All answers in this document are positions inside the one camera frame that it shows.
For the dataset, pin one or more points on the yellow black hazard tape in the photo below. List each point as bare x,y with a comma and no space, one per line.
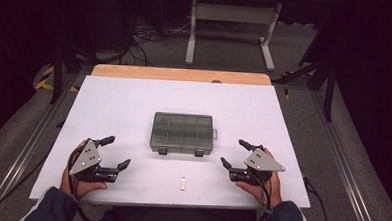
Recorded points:
43,84

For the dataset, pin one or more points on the person's dark lap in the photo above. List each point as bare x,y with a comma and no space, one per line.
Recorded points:
182,218

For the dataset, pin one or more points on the person's right hand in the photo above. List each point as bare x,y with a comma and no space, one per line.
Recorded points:
257,191

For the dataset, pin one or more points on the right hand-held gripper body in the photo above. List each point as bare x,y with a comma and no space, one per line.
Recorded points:
261,161

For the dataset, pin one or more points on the wooden table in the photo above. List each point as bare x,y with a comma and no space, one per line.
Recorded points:
172,73

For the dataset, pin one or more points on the small pale rectangular part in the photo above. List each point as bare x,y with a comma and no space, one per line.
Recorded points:
182,184

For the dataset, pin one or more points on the black metal stand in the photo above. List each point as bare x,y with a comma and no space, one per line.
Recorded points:
330,93
57,77

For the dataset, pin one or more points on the person's left hand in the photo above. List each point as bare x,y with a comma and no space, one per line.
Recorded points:
84,186

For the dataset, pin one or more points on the aluminium floor rail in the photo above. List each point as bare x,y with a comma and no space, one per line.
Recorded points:
345,157
32,140

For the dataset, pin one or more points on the grey plastic compartment box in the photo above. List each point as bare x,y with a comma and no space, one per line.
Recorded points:
182,133

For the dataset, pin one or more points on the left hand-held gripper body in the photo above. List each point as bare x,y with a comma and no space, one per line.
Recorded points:
89,156

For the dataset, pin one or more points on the pale metal table frame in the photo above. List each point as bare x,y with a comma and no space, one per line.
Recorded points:
233,13

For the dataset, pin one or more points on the white table board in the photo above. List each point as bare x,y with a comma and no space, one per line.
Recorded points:
118,97

